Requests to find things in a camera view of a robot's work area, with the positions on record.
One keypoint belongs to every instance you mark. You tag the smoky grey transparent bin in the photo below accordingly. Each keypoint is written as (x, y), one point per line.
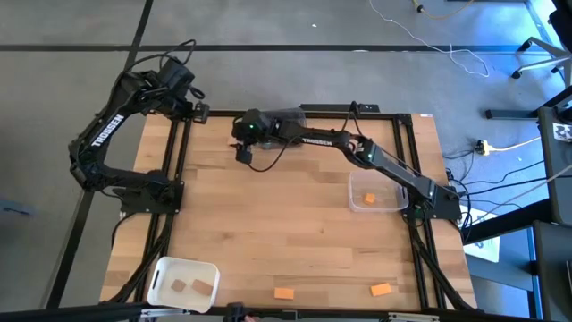
(292, 115)

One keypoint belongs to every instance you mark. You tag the black table-level camera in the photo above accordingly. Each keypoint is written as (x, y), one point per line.
(289, 314)

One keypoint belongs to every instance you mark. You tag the white yellow power strip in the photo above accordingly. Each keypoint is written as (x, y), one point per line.
(482, 146)

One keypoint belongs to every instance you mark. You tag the silver metal bracket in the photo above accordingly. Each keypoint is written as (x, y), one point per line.
(413, 317)
(165, 312)

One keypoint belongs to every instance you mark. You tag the white paper sheet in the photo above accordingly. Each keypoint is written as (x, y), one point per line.
(487, 250)

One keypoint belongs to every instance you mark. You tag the black beam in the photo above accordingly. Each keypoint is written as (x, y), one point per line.
(505, 221)

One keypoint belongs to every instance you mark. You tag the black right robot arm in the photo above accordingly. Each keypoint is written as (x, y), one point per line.
(402, 172)

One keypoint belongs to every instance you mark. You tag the small orange block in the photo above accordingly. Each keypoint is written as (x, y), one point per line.
(369, 198)

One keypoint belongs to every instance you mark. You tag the white plastic bin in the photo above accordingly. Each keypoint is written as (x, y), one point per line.
(165, 268)

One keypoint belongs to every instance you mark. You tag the clear plastic bin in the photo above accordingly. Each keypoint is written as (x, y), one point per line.
(357, 197)

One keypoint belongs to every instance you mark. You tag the black aluminium table frame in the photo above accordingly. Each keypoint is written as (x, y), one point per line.
(384, 116)

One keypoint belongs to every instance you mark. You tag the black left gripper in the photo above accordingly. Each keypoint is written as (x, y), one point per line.
(187, 109)

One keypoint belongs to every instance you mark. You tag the person's hand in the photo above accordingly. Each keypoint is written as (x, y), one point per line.
(249, 319)

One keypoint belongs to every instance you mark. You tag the rectangular orange block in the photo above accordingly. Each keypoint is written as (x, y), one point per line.
(381, 290)
(283, 293)

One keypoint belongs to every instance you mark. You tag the black camera gantry frame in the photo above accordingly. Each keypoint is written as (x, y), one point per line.
(67, 313)

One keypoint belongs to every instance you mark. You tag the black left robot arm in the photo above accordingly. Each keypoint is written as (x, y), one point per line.
(107, 129)

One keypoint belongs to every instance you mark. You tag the grey chair base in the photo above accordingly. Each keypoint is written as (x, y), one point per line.
(543, 44)

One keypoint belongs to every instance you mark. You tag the black white marker tag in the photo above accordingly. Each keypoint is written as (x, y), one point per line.
(562, 132)

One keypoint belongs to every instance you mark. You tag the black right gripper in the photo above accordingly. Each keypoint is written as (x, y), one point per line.
(250, 129)

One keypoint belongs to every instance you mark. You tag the black chair seat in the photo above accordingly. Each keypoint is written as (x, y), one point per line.
(563, 20)

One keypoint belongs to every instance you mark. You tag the grey cabinet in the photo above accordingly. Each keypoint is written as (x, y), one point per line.
(554, 268)
(556, 179)

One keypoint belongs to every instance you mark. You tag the black floor stand bar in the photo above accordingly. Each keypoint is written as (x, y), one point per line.
(509, 114)

